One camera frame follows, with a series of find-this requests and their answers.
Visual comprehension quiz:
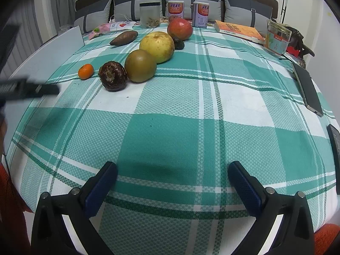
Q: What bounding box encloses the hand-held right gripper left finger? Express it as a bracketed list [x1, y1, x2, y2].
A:
[31, 161, 119, 255]

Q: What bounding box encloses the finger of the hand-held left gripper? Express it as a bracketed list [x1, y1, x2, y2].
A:
[25, 80, 60, 99]

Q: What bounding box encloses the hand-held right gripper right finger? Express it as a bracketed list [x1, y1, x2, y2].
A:
[228, 161, 315, 255]

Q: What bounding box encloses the small orange tangerine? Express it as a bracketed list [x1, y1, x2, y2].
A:
[78, 64, 94, 80]

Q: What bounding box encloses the large yellow apple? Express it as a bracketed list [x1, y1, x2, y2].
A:
[139, 31, 175, 64]

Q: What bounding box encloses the white board panel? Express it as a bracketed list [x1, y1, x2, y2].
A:
[40, 25, 85, 50]
[0, 38, 83, 149]

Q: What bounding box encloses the dark brown round fruit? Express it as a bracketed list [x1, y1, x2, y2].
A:
[98, 61, 128, 92]

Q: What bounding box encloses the pink green snack packet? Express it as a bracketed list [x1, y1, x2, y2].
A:
[89, 23, 117, 40]

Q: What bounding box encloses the grey curtain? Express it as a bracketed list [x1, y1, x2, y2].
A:
[8, 0, 76, 48]

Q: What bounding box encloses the green white plaid sheet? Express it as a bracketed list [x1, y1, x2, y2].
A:
[1, 25, 340, 255]

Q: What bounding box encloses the brown sweet potato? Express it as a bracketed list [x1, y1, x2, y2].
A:
[109, 30, 139, 46]

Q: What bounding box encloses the green brown round pear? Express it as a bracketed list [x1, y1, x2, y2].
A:
[124, 49, 157, 83]

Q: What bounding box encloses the white red-print packet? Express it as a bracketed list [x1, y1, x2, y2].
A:
[110, 21, 139, 31]

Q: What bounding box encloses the black flat device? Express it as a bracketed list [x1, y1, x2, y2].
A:
[327, 123, 340, 165]

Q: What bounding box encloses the black smartphone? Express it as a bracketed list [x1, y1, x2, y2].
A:
[291, 62, 324, 117]

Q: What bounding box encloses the clear jar with black lid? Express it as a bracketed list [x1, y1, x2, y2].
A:
[139, 2, 161, 29]

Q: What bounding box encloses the red apple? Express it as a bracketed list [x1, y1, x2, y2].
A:
[167, 18, 193, 41]

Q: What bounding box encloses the orange label tin can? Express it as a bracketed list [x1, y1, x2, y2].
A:
[167, 0, 186, 22]

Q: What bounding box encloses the clear box with green label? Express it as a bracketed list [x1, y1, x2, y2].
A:
[264, 19, 293, 56]

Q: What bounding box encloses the orange cover book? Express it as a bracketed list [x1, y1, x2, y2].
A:
[214, 20, 266, 45]

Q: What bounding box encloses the black bag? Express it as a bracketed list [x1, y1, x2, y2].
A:
[288, 27, 315, 59]

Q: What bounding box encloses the white charging cable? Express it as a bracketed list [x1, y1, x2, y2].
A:
[108, 13, 135, 23]

